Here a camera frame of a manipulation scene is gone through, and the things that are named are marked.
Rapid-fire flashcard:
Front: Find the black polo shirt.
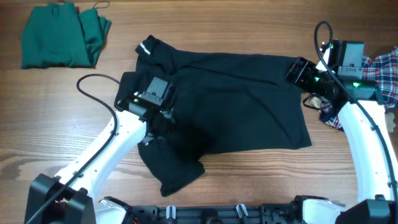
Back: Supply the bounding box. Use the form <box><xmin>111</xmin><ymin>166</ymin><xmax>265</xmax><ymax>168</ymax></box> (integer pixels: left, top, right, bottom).
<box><xmin>121</xmin><ymin>36</ymin><xmax>311</xmax><ymax>197</ymax></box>

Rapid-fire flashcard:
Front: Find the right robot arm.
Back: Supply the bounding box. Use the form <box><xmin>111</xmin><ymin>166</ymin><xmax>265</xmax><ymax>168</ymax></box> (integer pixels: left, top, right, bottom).
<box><xmin>287</xmin><ymin>40</ymin><xmax>397</xmax><ymax>223</ymax></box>

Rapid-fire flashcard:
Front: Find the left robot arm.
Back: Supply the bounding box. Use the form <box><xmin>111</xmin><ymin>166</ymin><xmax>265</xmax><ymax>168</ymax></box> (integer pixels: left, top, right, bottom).
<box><xmin>24</xmin><ymin>78</ymin><xmax>174</xmax><ymax>223</ymax></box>

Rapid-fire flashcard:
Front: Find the brown paper tag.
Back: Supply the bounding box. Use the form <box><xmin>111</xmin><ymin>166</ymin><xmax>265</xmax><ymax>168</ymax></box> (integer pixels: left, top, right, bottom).
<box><xmin>310</xmin><ymin>96</ymin><xmax>323</xmax><ymax>110</ymax></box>

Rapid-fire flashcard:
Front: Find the red blue plaid shirt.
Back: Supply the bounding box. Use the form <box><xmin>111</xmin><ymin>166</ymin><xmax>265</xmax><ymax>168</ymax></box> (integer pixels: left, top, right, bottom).
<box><xmin>318</xmin><ymin>45</ymin><xmax>398</xmax><ymax>131</ymax></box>

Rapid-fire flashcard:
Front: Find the folded green garment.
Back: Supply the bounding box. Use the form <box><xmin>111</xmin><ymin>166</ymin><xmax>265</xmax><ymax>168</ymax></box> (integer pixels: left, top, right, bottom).
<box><xmin>21</xmin><ymin>2</ymin><xmax>112</xmax><ymax>69</ymax></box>

